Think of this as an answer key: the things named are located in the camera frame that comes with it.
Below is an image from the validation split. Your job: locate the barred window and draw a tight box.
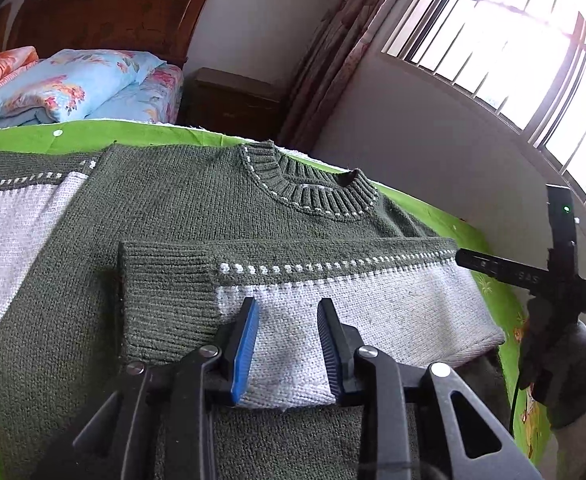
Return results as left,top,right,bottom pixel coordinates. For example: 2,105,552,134
380,0,586,241

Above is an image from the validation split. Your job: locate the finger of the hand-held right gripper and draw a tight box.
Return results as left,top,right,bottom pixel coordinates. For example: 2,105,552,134
455,247,554,292

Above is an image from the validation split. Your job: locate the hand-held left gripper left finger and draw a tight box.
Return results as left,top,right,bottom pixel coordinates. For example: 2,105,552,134
30,297,261,480

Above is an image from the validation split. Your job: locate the person's right hand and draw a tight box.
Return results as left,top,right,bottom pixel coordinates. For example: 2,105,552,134
548,320,586,431

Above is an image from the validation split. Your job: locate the large carved wooden headboard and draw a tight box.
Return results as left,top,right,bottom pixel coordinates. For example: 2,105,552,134
8,0,218,68

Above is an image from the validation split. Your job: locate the blue floral pillow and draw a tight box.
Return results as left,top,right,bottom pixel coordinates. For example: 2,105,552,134
0,49,184,128

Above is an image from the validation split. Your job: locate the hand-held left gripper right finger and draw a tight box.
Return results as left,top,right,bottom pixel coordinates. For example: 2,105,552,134
317,297,544,480

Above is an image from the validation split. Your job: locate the floral brown curtain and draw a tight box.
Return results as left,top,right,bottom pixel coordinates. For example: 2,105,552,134
278,0,424,156

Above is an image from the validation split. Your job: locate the green and white knit sweater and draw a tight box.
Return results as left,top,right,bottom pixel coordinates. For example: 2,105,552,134
0,141,506,480

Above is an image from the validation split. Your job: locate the wooden nightstand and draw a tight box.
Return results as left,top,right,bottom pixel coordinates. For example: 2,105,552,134
185,67,286,136

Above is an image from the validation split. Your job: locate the green printed bed sheet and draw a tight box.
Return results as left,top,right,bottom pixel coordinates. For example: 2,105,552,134
0,119,554,480

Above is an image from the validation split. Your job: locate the black cable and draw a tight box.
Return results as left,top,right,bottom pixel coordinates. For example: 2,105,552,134
508,375,528,438

